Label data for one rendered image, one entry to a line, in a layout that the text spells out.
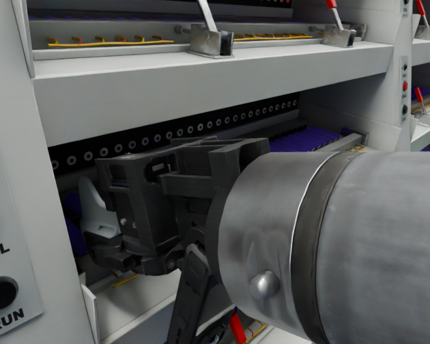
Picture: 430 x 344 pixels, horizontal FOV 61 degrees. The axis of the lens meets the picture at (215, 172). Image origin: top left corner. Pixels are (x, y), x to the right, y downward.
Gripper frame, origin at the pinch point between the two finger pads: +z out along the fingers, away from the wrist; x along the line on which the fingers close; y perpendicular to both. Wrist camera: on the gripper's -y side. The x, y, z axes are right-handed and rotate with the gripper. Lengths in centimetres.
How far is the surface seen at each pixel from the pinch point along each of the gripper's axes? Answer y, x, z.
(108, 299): -5.0, 3.4, -4.6
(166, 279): -5.5, -1.9, -5.8
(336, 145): -1.9, -42.2, -2.3
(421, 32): 16, -80, -5
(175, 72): 12.3, -4.7, -9.2
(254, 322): -22.8, -18.8, 0.9
